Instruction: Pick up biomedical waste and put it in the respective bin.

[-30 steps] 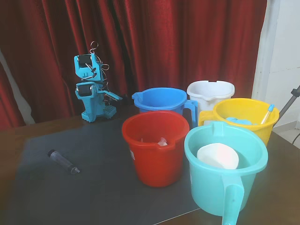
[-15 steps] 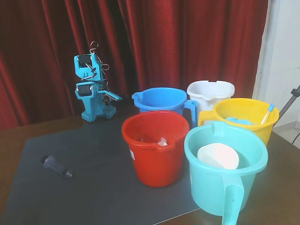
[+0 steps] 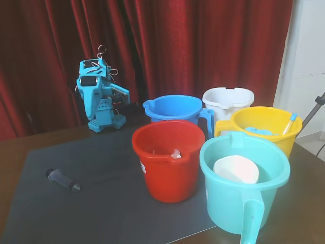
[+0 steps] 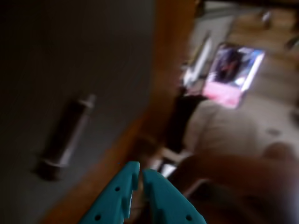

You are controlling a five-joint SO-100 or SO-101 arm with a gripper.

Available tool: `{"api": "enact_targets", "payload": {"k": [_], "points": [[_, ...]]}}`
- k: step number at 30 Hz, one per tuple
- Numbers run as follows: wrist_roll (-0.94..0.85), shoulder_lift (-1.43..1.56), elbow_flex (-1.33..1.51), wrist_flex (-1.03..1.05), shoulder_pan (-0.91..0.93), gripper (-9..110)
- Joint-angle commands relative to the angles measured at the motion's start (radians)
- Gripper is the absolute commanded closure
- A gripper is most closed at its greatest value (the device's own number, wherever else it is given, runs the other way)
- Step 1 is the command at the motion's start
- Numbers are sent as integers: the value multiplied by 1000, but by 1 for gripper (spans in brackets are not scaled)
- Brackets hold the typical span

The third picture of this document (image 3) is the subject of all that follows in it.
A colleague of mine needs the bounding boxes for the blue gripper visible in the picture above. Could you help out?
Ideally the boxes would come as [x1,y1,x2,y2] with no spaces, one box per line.
[101,76,131,104]

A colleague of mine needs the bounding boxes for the clear plastic syringe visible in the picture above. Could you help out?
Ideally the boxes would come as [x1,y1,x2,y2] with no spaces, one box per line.
[45,168,82,193]

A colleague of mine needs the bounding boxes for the blue plastic bucket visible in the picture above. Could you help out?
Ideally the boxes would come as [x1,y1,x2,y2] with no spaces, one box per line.
[142,95,216,139]

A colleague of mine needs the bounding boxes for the red curtain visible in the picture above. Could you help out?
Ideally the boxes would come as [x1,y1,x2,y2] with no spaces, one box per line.
[0,0,296,142]

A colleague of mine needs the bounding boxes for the white plastic bucket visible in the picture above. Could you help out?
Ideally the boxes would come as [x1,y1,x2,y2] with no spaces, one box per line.
[202,87,255,137]

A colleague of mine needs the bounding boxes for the red plastic bucket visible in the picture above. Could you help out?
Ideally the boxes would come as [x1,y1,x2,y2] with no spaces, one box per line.
[132,120,206,203]

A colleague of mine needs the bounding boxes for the dark grey mat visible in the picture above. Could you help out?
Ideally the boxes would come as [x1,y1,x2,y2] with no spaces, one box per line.
[0,129,219,244]

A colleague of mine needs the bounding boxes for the white bowl-shaped mask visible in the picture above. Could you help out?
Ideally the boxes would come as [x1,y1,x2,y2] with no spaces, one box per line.
[213,154,260,185]

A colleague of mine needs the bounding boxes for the blue crumpled glove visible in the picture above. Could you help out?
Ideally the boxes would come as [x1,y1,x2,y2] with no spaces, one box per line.
[244,126,274,136]

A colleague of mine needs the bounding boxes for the teal plastic bucket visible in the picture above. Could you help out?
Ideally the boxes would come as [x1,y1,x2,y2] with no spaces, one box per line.
[199,131,291,244]

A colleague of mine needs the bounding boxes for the blue-capped test tube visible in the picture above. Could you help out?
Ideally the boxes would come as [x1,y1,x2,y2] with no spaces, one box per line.
[282,113,298,136]

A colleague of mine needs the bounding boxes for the yellow plastic bucket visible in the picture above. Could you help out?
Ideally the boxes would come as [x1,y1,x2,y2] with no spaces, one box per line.
[214,106,304,160]

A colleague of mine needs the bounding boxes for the grey stand leg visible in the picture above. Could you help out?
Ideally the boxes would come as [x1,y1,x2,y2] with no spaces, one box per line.
[302,91,325,128]

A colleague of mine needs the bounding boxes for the white robot wire loop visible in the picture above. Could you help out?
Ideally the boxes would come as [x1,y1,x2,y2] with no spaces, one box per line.
[97,45,108,60]

